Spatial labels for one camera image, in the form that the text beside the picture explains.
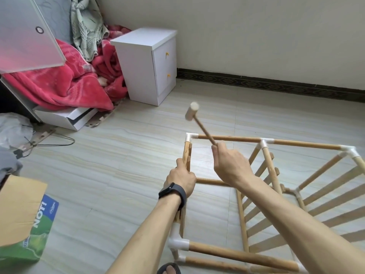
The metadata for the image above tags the person's left hand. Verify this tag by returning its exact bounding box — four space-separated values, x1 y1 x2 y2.
163 158 197 199

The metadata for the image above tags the person's right hand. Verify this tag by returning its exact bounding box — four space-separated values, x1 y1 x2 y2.
211 140 256 190

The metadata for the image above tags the single wooden stick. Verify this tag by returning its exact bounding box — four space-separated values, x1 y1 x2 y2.
187 241 302 273
197 134 263 143
195 177 230 186
273 140 344 151
184 256 254 274

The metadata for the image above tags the person's right forearm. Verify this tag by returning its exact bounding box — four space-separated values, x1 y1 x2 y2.
236 174 365 274

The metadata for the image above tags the person's left forearm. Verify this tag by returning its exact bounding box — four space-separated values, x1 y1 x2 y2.
105 194 183 274

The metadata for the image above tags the person's black sandal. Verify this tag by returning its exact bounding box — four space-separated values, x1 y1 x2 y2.
157 262 182 274

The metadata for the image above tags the black smartwatch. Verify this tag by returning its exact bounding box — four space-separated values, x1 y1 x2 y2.
158 182 188 210

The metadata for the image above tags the wooden mallet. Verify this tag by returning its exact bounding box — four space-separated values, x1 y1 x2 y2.
184 101 219 147

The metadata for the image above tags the white box cabinet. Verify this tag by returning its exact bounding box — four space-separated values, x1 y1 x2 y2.
111 28 179 106

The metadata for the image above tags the flat white box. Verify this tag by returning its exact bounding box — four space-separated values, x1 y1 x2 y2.
34 105 99 131

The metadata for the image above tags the red fleece blanket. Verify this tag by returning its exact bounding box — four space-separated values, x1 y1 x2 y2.
3 25 132 112

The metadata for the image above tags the green cardboard box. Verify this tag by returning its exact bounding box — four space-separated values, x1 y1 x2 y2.
0 175 59 263

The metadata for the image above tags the white plastic bag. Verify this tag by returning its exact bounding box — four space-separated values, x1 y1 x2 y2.
0 113 35 149

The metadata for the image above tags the pale green cloth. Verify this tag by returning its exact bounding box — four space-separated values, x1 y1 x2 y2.
71 0 109 62

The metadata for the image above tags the grey blue cloth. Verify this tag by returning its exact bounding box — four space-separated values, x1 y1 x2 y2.
34 0 75 43

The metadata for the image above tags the white plastic door panel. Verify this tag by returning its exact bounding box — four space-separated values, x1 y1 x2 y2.
0 0 66 75

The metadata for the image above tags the wire clothes hanger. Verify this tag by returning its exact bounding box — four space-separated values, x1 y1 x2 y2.
23 129 75 155

